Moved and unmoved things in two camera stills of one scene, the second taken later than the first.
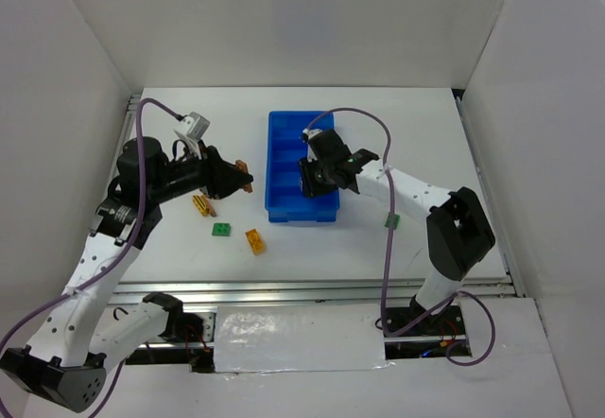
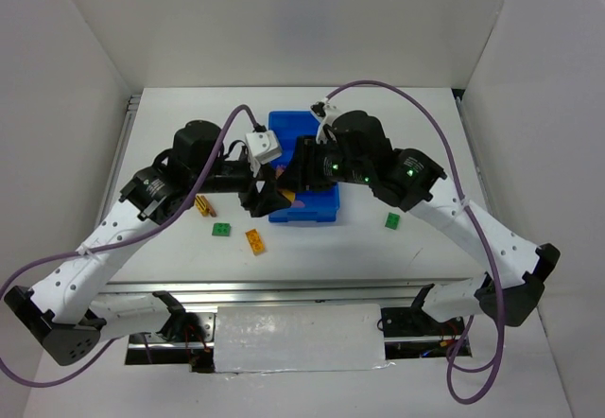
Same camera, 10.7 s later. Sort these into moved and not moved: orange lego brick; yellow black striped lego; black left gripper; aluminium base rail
Moved: black left gripper
Not moved: yellow black striped lego; aluminium base rail; orange lego brick
